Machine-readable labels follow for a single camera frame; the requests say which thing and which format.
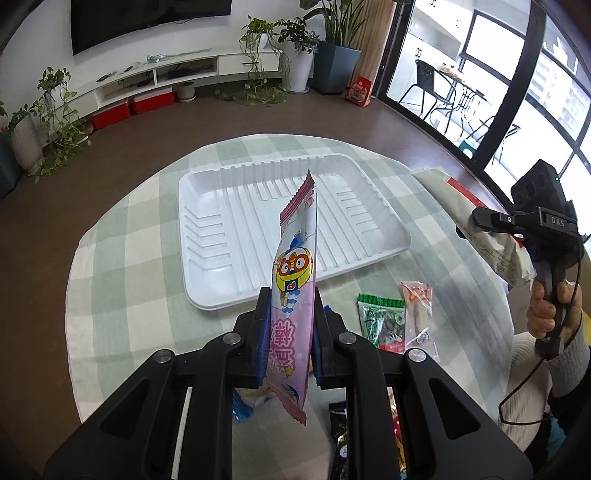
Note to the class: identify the balcony table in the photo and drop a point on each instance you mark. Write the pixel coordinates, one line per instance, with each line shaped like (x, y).
(466, 87)

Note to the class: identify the trailing plant ribbed white pot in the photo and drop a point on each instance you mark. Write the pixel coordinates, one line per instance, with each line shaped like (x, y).
(25, 143)

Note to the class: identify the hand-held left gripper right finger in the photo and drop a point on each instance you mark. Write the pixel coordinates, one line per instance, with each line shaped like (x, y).
(316, 350)

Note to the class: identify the small teal object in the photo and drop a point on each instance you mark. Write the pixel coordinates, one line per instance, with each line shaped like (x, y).
(156, 58)

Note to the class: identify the person's right forearm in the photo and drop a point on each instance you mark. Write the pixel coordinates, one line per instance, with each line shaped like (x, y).
(575, 364)

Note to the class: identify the blue snack packet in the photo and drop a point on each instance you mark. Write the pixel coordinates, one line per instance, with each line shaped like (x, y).
(240, 408)

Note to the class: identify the black chair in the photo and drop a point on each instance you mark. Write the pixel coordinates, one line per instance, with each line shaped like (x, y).
(425, 74)

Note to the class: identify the clear sausage packet orange label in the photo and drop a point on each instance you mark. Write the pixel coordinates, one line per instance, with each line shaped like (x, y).
(415, 314)

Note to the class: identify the white plastic tray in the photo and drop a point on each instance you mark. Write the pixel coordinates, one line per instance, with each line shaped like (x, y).
(231, 221)

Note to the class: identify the leafy plant tall white pot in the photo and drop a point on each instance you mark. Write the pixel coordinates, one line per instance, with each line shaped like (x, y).
(300, 69)

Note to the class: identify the person's torso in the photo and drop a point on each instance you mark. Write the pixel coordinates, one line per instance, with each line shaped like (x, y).
(524, 369)

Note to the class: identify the white television cabinet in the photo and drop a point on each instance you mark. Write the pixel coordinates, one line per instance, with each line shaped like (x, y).
(240, 62)

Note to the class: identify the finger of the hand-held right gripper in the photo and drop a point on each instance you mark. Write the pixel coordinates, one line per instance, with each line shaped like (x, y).
(498, 219)

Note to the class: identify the small white flower pot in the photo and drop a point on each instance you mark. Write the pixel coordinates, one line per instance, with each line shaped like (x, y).
(186, 91)

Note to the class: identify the person's right hand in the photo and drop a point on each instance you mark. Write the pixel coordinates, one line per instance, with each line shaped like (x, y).
(538, 314)

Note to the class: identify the black window frame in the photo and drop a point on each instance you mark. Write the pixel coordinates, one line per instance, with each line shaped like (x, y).
(517, 92)

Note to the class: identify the black snack packet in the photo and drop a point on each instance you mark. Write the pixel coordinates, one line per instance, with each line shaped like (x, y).
(339, 429)

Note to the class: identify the red storage box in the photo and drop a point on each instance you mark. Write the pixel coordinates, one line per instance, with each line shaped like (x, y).
(152, 101)
(111, 115)

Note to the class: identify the large plant grey-blue pot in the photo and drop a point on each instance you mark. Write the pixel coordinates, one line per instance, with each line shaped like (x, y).
(339, 69)

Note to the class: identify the green checked tablecloth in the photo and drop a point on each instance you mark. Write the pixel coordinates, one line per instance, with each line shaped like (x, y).
(129, 258)

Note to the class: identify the red gift bag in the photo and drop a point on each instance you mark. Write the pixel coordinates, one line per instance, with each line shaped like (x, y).
(359, 92)

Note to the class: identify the teal stool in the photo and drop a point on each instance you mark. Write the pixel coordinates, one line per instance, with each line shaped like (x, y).
(467, 148)

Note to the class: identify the black television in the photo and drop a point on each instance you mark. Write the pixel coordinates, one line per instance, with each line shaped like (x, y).
(138, 23)

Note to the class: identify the trailing pothos plant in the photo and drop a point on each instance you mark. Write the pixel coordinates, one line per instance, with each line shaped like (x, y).
(258, 87)

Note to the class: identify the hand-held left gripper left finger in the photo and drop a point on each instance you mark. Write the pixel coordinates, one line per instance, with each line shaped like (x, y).
(263, 339)

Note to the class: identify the beige snack packet red label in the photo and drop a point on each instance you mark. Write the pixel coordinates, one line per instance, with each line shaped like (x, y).
(461, 207)

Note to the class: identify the green snack packet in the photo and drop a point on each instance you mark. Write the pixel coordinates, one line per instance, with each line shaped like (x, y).
(381, 323)

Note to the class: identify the pink cartoon snack packet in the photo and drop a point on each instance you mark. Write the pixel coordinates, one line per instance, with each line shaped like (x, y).
(295, 277)

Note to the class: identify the black set-top box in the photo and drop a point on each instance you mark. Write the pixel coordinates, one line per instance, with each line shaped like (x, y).
(184, 72)

